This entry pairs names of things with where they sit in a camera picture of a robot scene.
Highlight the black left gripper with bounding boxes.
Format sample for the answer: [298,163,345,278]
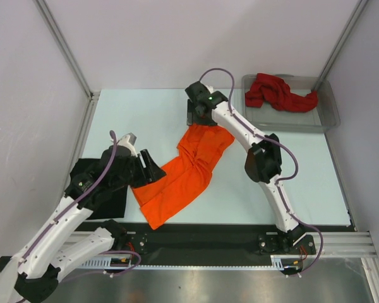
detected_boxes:
[111,148,165,190]

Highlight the orange t-shirt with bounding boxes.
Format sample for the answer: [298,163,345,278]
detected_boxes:
[133,124,234,230]

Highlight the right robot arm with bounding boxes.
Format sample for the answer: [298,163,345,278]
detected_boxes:
[185,81,307,254]

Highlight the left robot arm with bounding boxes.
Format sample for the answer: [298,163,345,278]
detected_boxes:
[0,146,166,302]

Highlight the folded black t-shirt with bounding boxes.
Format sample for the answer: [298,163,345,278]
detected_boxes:
[66,158,128,221]

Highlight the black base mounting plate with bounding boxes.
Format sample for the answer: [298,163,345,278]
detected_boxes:
[122,222,320,267]

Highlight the red t-shirt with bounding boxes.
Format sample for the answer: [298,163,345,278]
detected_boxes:
[244,73,318,113]

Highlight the clear plastic bin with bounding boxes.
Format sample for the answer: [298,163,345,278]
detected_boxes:
[242,73,340,133]

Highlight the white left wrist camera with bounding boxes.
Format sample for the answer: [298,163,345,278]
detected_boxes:
[117,133,138,157]

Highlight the left aluminium corner post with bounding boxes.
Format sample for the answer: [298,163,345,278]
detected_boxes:
[33,0,94,98]

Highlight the aluminium corner post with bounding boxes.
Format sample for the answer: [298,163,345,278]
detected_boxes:
[312,0,370,90]
[33,0,94,98]

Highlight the white slotted cable duct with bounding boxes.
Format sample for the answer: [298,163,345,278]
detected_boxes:
[77,256,304,271]

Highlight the right aluminium corner post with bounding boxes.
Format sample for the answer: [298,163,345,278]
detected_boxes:
[312,0,370,90]

